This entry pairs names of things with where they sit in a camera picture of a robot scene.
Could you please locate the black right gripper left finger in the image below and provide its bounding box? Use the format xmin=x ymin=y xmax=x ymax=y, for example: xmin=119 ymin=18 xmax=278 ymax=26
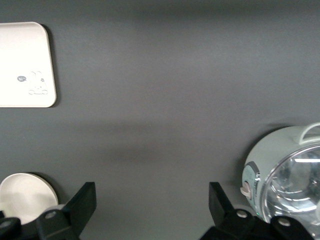
xmin=36 ymin=181 xmax=97 ymax=240

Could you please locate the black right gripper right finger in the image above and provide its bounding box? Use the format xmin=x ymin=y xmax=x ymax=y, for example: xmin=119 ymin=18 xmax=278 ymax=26
xmin=199 ymin=181 xmax=261 ymax=240

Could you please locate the round cream plate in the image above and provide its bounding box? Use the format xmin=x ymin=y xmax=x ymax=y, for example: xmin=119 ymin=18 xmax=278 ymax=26
xmin=0 ymin=172 xmax=60 ymax=225

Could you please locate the cream rabbit print tray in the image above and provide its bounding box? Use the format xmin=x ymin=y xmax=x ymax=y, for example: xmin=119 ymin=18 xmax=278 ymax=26
xmin=0 ymin=21 xmax=58 ymax=109

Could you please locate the pale green electric pot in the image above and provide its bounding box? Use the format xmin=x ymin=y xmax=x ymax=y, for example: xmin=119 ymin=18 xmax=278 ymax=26
xmin=240 ymin=122 xmax=320 ymax=240

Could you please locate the glass pot lid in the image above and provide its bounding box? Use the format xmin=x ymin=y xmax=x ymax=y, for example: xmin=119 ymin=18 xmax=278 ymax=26
xmin=261 ymin=143 xmax=320 ymax=238

